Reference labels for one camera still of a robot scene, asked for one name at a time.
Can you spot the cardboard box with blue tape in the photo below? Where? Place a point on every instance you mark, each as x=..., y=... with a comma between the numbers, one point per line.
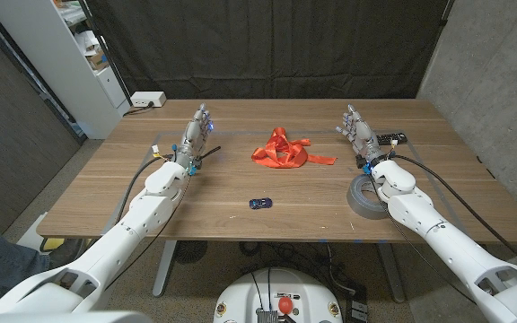
x=97, y=60

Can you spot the black floor power strip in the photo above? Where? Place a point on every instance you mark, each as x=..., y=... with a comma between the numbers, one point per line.
x=357, y=309

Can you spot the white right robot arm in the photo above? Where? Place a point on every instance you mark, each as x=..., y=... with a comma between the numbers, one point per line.
x=424, y=220

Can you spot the white shelf cabinet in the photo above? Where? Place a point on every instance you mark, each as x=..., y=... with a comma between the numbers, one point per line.
x=61, y=67

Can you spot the white power outlet box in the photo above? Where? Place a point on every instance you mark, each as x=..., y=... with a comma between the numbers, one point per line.
x=147, y=98

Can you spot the white robot torso base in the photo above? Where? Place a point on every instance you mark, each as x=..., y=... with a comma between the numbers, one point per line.
x=245, y=296

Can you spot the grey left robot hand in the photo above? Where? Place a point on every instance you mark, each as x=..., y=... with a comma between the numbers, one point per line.
x=194, y=132

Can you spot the red emergency stop button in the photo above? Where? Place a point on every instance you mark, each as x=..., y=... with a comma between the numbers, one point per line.
x=285, y=305

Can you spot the grey table leg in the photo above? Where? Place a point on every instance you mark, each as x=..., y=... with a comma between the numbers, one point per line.
x=392, y=273
x=164, y=269

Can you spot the black stand pole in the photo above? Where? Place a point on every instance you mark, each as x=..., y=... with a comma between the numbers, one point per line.
x=106, y=49

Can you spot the orange satin ribbon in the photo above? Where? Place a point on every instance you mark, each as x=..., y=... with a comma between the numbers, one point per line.
x=281, y=152

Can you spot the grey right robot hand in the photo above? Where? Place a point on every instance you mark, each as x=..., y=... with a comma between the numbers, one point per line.
x=362, y=134

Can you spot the grey duct tape roll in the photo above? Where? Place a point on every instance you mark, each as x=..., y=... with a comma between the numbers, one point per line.
x=358, y=199

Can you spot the black fabric curtain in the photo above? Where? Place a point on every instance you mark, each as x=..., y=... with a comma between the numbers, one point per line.
x=267, y=45

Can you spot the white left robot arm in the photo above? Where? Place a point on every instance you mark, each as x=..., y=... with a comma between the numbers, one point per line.
x=146, y=211

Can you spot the black remote control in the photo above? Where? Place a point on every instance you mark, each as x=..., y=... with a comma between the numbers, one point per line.
x=400, y=137

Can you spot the small blue toy car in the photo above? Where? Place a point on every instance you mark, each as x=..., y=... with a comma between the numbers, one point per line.
x=260, y=203

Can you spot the dark brown shoe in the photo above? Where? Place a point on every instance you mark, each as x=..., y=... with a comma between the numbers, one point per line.
x=67, y=252

